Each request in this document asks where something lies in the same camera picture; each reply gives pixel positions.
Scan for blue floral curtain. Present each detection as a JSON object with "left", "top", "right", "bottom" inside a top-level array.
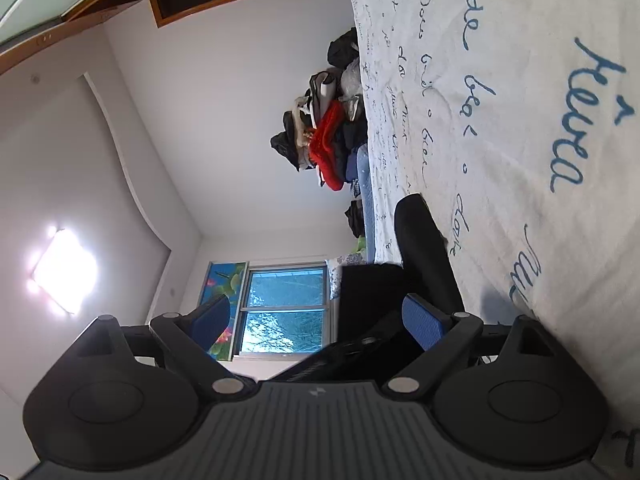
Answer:
[{"left": 200, "top": 260, "right": 248, "bottom": 361}]

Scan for window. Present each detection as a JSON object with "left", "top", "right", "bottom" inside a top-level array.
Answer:
[{"left": 235, "top": 262, "right": 333, "bottom": 358}]

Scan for pile of clothes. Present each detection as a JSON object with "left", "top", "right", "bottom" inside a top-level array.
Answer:
[{"left": 270, "top": 27, "right": 373, "bottom": 241}]

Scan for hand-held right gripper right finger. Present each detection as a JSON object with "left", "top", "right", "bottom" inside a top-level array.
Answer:
[{"left": 382, "top": 293, "right": 558, "bottom": 402}]

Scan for square ceiling lamp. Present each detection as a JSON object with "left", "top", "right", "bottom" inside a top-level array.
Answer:
[{"left": 25, "top": 227, "right": 98, "bottom": 316}]

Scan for black pants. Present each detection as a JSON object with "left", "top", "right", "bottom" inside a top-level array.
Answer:
[{"left": 272, "top": 194, "right": 466, "bottom": 383}]

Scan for white script-printed bed sheet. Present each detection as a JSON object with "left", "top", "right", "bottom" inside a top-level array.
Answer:
[{"left": 342, "top": 0, "right": 640, "bottom": 461}]

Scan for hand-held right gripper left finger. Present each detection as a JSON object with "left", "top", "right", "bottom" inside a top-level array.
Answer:
[{"left": 77, "top": 292, "right": 246, "bottom": 402}]

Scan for wooden door frame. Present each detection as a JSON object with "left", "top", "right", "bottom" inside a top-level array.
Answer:
[{"left": 0, "top": 0, "right": 151, "bottom": 76}]

